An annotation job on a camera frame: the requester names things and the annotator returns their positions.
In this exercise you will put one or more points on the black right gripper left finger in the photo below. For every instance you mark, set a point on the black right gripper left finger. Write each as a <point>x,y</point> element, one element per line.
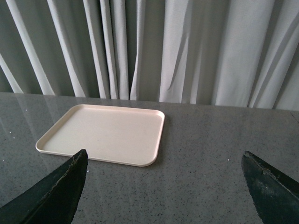
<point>54,199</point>

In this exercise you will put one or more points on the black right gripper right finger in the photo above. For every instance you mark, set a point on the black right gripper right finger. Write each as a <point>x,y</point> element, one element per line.
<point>275,194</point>

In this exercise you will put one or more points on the beige rectangular plastic tray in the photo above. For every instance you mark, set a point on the beige rectangular plastic tray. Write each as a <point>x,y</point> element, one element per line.
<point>122,135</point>

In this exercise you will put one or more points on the grey pleated curtain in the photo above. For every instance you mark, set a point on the grey pleated curtain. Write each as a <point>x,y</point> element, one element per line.
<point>213,52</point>

